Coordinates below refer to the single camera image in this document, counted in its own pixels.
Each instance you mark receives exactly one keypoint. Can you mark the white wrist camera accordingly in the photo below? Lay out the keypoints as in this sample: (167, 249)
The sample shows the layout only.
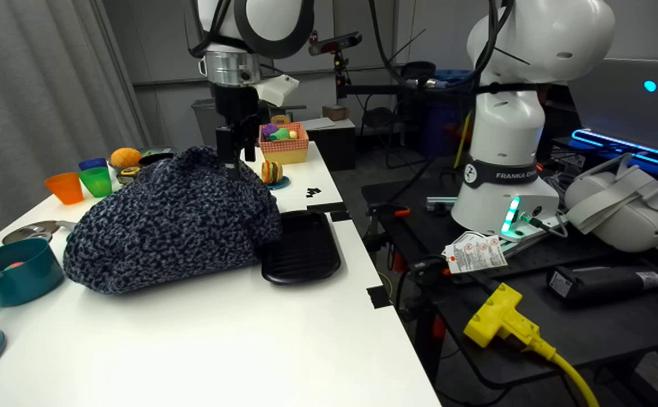
(275, 89)

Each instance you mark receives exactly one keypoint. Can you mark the yellow toy ball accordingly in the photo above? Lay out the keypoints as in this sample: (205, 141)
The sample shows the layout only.
(292, 133)

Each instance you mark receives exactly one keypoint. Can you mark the green toy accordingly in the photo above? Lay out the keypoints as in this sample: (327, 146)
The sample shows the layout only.
(280, 136)

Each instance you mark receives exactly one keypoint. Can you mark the black office chair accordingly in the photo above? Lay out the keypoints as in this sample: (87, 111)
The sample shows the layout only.
(417, 76)

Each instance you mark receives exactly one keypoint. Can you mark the grey laptop with blue light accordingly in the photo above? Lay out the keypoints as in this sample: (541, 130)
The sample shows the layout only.
(628, 109)

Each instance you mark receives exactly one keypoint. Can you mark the black robot cart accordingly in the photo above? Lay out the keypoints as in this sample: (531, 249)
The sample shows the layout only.
(628, 334)

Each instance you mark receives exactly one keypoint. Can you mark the small brown box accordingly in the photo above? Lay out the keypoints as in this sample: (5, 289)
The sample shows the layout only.
(335, 114)

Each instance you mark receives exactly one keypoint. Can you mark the orange green toy food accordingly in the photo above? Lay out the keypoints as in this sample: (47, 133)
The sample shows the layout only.
(13, 265)

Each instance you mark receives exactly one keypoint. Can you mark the grey cabinet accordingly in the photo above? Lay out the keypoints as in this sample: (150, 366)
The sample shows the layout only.
(204, 124)

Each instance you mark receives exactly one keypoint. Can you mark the blue bin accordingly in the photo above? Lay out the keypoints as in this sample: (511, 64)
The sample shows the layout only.
(447, 104)

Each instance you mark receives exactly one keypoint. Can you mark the white VR headset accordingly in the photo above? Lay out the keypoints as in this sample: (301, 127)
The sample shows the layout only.
(628, 215)

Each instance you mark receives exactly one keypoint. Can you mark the white red packet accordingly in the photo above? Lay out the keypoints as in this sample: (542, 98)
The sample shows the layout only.
(476, 251)

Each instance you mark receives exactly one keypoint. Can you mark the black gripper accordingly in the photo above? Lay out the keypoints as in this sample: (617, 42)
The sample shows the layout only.
(237, 104)

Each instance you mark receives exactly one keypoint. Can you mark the black desk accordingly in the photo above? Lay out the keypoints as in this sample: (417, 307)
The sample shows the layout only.
(340, 146)

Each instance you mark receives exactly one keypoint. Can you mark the blue plastic cup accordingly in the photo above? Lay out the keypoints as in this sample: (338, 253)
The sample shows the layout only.
(91, 163)

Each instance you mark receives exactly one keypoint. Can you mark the black handheld device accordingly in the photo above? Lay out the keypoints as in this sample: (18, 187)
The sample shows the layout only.
(601, 282)

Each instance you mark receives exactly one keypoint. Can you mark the orange plastic cup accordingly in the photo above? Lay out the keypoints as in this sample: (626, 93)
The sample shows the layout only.
(65, 187)

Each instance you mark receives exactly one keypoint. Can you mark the silver metal lid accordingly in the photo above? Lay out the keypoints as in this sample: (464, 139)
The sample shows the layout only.
(29, 232)

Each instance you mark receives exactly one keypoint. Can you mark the orange toy fruit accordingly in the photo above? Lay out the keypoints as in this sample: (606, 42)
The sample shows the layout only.
(124, 157)

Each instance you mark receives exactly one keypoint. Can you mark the purple toy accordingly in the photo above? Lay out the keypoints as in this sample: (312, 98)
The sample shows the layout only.
(266, 132)

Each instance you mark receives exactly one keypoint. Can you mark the toy burger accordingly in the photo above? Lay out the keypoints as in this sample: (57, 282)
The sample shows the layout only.
(272, 172)

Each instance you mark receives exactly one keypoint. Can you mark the wooden toy box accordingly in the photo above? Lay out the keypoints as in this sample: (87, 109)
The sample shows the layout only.
(285, 151)

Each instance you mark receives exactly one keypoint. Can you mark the small teal plate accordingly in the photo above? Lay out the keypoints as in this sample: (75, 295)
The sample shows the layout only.
(285, 183)

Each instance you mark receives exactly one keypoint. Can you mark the grey knit cloth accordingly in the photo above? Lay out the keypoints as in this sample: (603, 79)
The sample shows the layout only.
(169, 218)

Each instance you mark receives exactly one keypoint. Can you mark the green plastic cup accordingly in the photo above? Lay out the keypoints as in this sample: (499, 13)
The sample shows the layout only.
(97, 180)

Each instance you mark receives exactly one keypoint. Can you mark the black plastic tray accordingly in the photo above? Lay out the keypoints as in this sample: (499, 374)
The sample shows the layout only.
(301, 249)

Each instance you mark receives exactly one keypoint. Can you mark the small black clip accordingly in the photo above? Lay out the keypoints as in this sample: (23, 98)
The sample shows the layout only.
(312, 191)

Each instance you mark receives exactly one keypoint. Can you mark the teal toy pot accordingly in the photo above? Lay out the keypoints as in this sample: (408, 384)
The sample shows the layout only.
(23, 286)

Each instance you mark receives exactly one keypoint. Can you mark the grey curtain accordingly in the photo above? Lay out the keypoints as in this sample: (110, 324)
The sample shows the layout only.
(34, 98)

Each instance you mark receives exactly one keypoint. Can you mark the dark bowl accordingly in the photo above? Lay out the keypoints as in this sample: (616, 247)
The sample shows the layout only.
(157, 157)

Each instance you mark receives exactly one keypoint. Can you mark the small orange tool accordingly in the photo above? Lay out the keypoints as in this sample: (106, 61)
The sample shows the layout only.
(400, 213)

